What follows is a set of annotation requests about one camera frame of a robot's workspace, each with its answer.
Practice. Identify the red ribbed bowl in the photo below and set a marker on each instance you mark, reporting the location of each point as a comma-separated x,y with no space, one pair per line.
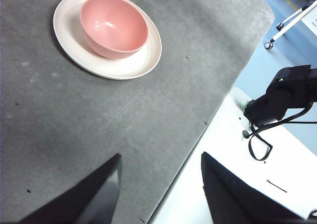
114,23

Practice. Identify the black hairpin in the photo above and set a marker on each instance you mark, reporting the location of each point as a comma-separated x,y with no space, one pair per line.
277,185

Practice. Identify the dark grey felt table mat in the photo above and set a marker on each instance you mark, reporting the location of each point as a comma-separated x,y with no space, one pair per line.
123,122

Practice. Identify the small black round knob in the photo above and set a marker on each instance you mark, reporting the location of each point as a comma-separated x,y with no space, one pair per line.
246,134

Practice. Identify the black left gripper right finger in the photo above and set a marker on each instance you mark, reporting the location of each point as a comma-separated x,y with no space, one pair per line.
230,199

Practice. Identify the white round plate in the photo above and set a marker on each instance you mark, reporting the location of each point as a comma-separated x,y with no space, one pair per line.
123,68

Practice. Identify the white tripod leg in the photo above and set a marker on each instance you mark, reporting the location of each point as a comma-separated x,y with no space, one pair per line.
287,27

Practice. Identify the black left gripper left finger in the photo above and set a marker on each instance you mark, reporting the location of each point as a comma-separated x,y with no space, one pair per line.
94,199

